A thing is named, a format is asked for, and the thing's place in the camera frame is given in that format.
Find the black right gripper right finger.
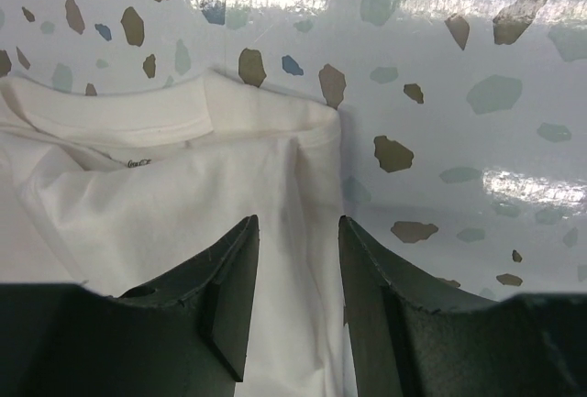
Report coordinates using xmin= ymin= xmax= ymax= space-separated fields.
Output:
xmin=338 ymin=216 xmax=586 ymax=396

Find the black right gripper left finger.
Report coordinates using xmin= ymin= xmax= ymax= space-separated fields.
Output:
xmin=1 ymin=215 xmax=260 ymax=396

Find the white t-shirt red print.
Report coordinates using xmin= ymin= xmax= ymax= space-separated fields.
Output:
xmin=1 ymin=72 xmax=346 ymax=396

